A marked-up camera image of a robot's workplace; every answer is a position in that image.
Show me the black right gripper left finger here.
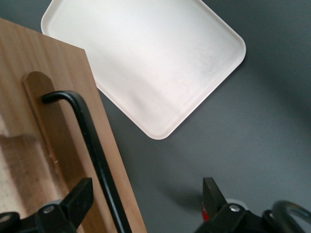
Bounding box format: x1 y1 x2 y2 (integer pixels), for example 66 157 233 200
0 177 94 233

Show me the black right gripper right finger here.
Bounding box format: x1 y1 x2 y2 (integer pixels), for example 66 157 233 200
194 177 268 233

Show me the black metal drawer handle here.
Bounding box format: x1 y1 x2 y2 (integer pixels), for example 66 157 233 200
41 90 133 233

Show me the wooden drawer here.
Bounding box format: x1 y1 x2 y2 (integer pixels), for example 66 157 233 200
0 17 148 233

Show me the beige plastic tray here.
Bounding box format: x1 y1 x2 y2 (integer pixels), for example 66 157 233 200
40 0 247 141

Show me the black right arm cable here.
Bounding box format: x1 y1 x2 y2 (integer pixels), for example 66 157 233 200
262 200 311 233

